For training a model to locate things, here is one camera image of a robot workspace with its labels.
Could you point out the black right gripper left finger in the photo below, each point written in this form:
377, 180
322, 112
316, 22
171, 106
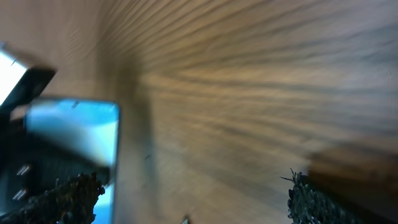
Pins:
72, 202

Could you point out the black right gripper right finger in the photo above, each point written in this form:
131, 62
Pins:
309, 205

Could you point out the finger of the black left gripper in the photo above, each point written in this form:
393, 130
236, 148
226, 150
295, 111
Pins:
30, 86

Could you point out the blue Samsung Galaxy smartphone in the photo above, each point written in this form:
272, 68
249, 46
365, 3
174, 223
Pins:
56, 140

